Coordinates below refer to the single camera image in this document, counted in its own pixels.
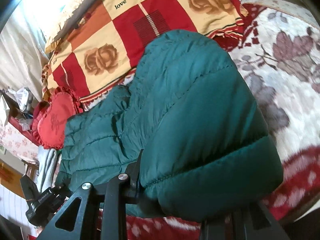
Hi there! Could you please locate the green quilted puffer jacket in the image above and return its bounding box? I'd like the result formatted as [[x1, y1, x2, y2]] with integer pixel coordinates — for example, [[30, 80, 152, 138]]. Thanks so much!
[[56, 30, 283, 222]]

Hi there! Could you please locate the light blue folded cloth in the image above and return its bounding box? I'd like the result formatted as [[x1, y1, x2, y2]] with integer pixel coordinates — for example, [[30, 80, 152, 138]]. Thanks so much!
[[36, 146, 58, 193]]

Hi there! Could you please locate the red heart-shaped ruffled pillow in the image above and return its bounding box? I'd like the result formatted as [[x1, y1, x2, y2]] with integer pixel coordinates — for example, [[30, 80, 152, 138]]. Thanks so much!
[[31, 87, 84, 150]]

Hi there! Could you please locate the red cream checkered rose blanket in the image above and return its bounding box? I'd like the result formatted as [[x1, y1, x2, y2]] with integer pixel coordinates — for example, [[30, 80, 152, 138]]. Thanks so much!
[[42, 0, 248, 103]]

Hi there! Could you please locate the cream curtain fabric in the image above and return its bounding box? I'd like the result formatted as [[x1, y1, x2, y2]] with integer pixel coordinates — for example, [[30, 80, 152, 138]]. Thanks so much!
[[1, 0, 84, 101]]

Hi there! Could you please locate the floral red white bedspread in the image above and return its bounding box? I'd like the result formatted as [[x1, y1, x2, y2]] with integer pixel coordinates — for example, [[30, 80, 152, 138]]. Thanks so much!
[[97, 3, 320, 240]]

